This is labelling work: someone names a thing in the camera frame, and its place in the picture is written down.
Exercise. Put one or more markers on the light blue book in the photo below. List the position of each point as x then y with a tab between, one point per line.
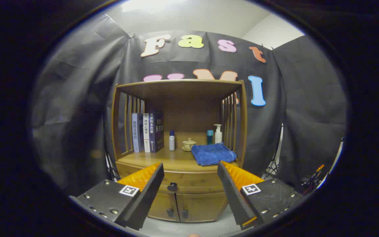
137	135

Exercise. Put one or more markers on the wooden drawer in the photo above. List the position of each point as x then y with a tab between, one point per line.
192	179

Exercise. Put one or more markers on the dark blue book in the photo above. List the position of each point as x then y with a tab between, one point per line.
157	131

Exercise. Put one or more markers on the black and orange clamp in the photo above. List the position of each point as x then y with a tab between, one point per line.
313	179

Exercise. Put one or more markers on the wooden countertop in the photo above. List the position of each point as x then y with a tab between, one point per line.
176	158

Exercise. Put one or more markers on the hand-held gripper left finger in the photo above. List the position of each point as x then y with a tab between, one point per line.
146	197

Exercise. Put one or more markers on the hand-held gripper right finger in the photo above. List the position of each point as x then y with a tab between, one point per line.
234	197

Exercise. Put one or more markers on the white bottle blue cap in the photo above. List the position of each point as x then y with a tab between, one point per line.
172	142

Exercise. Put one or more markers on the black tripod stand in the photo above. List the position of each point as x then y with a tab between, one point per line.
112	169

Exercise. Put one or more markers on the wooden cabinet door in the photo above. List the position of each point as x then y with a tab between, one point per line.
202	207
163	204

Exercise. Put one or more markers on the cream lidded teacup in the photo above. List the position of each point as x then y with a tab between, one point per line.
189	144

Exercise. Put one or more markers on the white pump bottle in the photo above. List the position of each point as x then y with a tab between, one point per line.
218	136

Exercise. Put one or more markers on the white spine book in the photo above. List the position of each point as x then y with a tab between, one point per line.
146	135

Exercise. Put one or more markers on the wooden cabinet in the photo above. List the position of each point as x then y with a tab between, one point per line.
189	113

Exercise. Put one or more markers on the blue towel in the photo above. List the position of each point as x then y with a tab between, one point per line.
212	154

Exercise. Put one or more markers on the teal bottle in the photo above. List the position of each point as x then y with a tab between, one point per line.
210	138

